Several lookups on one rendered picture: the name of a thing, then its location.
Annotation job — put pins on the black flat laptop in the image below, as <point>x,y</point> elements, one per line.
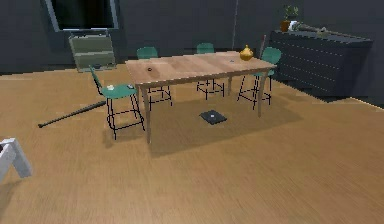
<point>213,117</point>

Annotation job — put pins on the grey elongated object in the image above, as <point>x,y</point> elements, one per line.
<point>311,28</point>

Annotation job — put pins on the black baseball bat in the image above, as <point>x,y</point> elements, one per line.
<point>71,114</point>

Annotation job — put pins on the small white object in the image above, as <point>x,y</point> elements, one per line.
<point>110,87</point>

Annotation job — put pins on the wooden dining table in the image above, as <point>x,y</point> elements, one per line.
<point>193,68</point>

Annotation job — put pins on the small white cup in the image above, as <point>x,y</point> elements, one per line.
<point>293,25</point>

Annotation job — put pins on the dark grey sideboard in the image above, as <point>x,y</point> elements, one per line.
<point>316,63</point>

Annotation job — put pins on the golden round pot with lid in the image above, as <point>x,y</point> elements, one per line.
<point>246,54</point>

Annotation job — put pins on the window with grey frame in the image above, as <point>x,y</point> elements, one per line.
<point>82,14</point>

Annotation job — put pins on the green chair with black legs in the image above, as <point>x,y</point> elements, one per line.
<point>147,53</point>
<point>117,91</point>
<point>205,48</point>
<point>270,56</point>

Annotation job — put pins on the dark red stick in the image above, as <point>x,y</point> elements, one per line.
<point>262,42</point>

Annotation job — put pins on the house plant in orange pot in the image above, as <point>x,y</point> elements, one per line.
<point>288,18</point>

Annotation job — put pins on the thin grey floor lamp pole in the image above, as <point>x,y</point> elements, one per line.
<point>235,23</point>

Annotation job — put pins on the small dark object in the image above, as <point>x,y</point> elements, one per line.
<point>130,86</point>

